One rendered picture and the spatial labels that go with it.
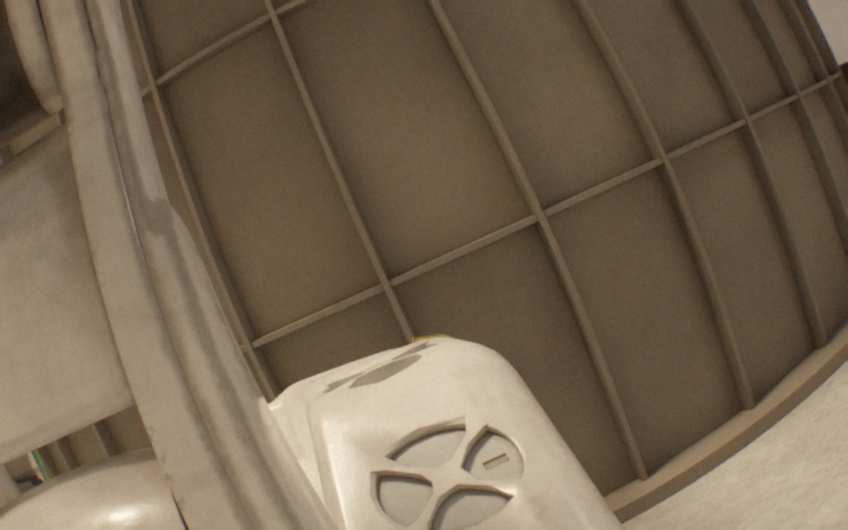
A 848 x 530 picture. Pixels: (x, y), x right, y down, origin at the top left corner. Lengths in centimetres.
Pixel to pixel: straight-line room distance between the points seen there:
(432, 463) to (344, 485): 6
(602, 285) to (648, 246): 8
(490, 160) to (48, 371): 95
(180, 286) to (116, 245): 5
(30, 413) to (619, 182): 102
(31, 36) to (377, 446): 36
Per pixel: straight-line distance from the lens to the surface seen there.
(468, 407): 69
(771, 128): 161
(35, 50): 59
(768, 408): 142
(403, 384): 71
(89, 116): 54
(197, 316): 45
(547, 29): 141
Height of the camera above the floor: 43
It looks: 1 degrees down
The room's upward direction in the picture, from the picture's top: 24 degrees counter-clockwise
